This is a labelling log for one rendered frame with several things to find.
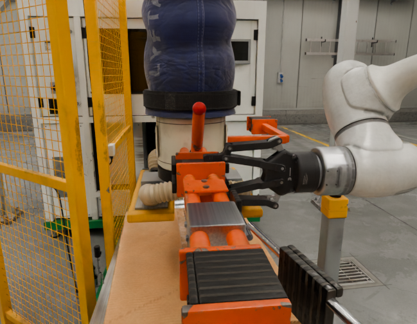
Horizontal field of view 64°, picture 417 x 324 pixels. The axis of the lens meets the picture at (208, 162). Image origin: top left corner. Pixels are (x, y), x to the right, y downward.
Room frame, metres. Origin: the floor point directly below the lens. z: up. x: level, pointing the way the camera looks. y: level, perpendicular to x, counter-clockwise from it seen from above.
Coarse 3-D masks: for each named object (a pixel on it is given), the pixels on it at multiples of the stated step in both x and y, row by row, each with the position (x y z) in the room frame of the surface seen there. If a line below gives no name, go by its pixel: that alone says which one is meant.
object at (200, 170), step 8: (176, 152) 0.61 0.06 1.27; (184, 152) 0.61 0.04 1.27; (192, 152) 0.61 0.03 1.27; (200, 152) 0.61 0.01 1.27; (208, 152) 0.62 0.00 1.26; (216, 152) 0.62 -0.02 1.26; (176, 160) 0.60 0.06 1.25; (176, 168) 0.53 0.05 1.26; (184, 168) 0.53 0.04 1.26; (192, 168) 0.54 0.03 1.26; (200, 168) 0.54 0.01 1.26; (208, 168) 0.54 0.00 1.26; (216, 168) 0.54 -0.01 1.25; (224, 168) 0.54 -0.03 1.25; (176, 176) 0.55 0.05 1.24; (200, 176) 0.54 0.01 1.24; (224, 176) 0.54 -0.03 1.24; (176, 184) 0.54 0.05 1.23; (176, 192) 0.54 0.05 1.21
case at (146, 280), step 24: (120, 240) 0.87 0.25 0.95; (144, 240) 0.87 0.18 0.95; (168, 240) 0.87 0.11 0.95; (120, 264) 0.75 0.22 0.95; (144, 264) 0.75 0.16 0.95; (168, 264) 0.75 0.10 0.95; (120, 288) 0.65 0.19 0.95; (144, 288) 0.65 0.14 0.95; (168, 288) 0.65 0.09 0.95; (120, 312) 0.57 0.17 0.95; (144, 312) 0.57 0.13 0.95; (168, 312) 0.57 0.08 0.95
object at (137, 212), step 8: (152, 168) 0.88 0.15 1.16; (136, 184) 0.84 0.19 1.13; (136, 192) 0.78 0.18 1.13; (136, 200) 0.73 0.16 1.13; (136, 208) 0.67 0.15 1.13; (144, 208) 0.67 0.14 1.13; (152, 208) 0.67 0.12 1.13; (160, 208) 0.68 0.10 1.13; (168, 208) 0.68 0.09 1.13; (128, 216) 0.65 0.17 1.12; (136, 216) 0.65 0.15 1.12; (144, 216) 0.65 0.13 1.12; (152, 216) 0.65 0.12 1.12; (160, 216) 0.65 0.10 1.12; (168, 216) 0.65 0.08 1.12
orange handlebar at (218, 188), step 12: (276, 132) 0.95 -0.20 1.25; (192, 180) 0.49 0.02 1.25; (204, 180) 0.48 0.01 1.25; (216, 180) 0.49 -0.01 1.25; (192, 192) 0.44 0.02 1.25; (204, 192) 0.44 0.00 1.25; (216, 192) 0.45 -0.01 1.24; (192, 240) 0.31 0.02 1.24; (204, 240) 0.31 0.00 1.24; (228, 240) 0.32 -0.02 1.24; (240, 240) 0.31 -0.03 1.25
